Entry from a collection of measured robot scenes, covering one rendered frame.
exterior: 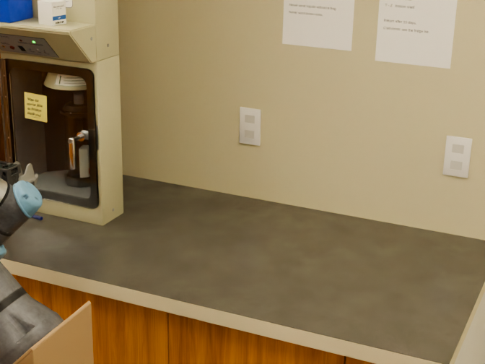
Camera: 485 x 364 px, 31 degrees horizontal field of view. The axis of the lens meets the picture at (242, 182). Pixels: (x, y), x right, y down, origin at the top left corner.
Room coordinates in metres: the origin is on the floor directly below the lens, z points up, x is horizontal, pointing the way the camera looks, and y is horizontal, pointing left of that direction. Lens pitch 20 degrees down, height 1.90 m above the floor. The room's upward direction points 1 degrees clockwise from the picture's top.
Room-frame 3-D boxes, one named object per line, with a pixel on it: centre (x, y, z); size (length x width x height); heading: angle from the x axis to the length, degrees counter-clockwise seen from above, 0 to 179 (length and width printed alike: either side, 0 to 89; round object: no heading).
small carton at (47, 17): (2.25, 0.50, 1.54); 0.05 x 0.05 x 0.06; 57
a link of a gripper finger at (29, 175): (2.04, 0.53, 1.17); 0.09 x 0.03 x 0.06; 155
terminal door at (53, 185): (2.32, 0.54, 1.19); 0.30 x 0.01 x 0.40; 66
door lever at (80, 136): (2.25, 0.46, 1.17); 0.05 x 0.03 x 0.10; 156
